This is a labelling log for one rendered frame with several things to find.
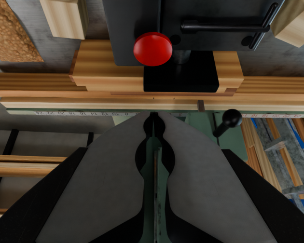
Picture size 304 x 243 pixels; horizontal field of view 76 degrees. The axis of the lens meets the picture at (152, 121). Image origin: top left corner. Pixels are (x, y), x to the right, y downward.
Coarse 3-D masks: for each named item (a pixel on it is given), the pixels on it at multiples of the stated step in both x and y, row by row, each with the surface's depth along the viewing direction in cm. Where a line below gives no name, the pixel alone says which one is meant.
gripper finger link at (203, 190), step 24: (168, 120) 10; (168, 144) 8; (192, 144) 8; (216, 144) 9; (168, 168) 9; (192, 168) 7; (216, 168) 7; (168, 192) 6; (192, 192) 6; (216, 192) 6; (240, 192) 6; (168, 216) 6; (192, 216) 6; (216, 216) 6; (240, 216) 6; (192, 240) 6; (216, 240) 5; (240, 240) 5; (264, 240) 5
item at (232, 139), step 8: (192, 112) 27; (200, 112) 27; (208, 112) 27; (216, 112) 27; (192, 120) 26; (200, 120) 26; (208, 120) 26; (216, 120) 26; (200, 128) 25; (208, 128) 25; (232, 128) 25; (240, 128) 26; (208, 136) 25; (224, 136) 25; (232, 136) 25; (240, 136) 25; (224, 144) 24; (232, 144) 24; (240, 144) 24; (240, 152) 24
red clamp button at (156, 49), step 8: (152, 32) 14; (136, 40) 14; (144, 40) 14; (152, 40) 14; (160, 40) 14; (168, 40) 14; (136, 48) 15; (144, 48) 14; (152, 48) 14; (160, 48) 14; (168, 48) 14; (136, 56) 15; (144, 56) 15; (152, 56) 15; (160, 56) 15; (168, 56) 15; (144, 64) 16; (152, 64) 16; (160, 64) 16
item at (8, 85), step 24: (0, 72) 35; (0, 96) 34; (24, 96) 34; (48, 96) 34; (72, 96) 34; (96, 96) 34; (120, 96) 34; (192, 96) 34; (216, 96) 34; (240, 96) 34; (264, 96) 34; (288, 96) 34
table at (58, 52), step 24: (24, 0) 24; (96, 0) 24; (24, 24) 26; (48, 24) 26; (96, 24) 26; (48, 48) 30; (72, 48) 30; (264, 48) 30; (288, 48) 30; (24, 72) 35; (48, 72) 35; (264, 72) 34; (288, 72) 34
